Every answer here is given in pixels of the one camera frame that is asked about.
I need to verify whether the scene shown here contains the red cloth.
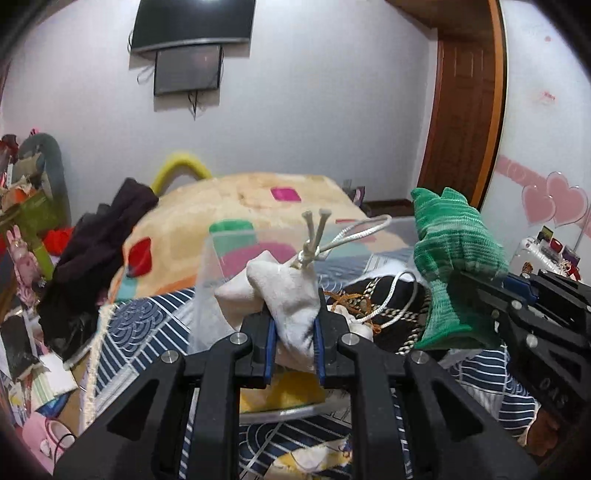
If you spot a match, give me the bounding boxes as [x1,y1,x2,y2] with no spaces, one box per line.
[41,226,77,257]

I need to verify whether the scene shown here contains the small black wall monitor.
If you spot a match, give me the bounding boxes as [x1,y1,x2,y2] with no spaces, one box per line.
[153,45,222,97]

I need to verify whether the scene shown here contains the pink rabbit toy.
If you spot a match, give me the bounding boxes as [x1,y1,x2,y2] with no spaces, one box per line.
[6,226,37,296]

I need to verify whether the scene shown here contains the wooden door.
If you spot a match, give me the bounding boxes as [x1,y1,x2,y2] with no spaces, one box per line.
[418,39,498,204]
[385,0,509,210]

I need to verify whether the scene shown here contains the clear plastic container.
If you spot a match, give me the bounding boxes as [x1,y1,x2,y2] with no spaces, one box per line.
[189,216,444,423]

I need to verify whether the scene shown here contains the green knitted cloth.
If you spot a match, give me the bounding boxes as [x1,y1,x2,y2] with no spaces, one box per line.
[411,186,509,352]

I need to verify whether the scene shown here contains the dark clothing pile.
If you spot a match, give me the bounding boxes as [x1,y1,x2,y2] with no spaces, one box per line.
[37,178,160,365]

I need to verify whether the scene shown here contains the white drawstring pouch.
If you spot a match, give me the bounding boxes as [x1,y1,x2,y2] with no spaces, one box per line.
[215,209,393,370]

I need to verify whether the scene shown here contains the pink bag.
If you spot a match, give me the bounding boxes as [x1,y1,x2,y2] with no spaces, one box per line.
[20,413,77,463]

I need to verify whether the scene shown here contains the yellow cloth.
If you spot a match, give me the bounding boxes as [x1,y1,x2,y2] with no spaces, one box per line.
[240,371,327,412]

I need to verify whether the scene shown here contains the white case with stickers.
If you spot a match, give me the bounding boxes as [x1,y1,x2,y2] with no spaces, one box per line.
[510,225,583,280]

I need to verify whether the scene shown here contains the black hanging cables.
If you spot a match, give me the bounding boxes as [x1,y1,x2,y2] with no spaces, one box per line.
[187,90,206,121]

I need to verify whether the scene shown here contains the yellow-green padded tube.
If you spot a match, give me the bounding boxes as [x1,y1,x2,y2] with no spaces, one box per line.
[151,151,213,197]

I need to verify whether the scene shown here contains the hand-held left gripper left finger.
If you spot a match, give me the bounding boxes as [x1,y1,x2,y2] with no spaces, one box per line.
[53,311,278,480]

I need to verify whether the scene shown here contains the beige blanket with coloured squares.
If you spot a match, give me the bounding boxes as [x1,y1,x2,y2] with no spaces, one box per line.
[108,173,416,305]

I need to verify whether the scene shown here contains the blue patterned bedsheet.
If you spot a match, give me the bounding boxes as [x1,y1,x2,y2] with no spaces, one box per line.
[83,249,541,480]

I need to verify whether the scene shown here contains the green plastic basket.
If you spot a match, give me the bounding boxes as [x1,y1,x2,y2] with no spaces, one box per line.
[0,189,57,234]

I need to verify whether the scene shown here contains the black book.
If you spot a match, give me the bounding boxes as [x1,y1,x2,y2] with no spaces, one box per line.
[0,316,40,382]

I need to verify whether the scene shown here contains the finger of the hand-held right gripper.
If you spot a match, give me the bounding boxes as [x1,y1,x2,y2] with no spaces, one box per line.
[450,270,591,421]
[505,269,591,319]

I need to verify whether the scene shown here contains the black and white braided rope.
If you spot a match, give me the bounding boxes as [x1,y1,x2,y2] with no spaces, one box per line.
[360,271,428,356]

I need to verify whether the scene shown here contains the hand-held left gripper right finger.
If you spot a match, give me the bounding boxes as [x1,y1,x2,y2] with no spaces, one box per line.
[314,314,541,480]

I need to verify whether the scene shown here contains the brown cord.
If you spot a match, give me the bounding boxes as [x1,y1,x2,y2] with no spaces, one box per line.
[323,288,384,334]

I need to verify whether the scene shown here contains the wall-mounted black television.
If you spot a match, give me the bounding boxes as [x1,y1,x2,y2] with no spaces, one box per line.
[129,0,257,53]

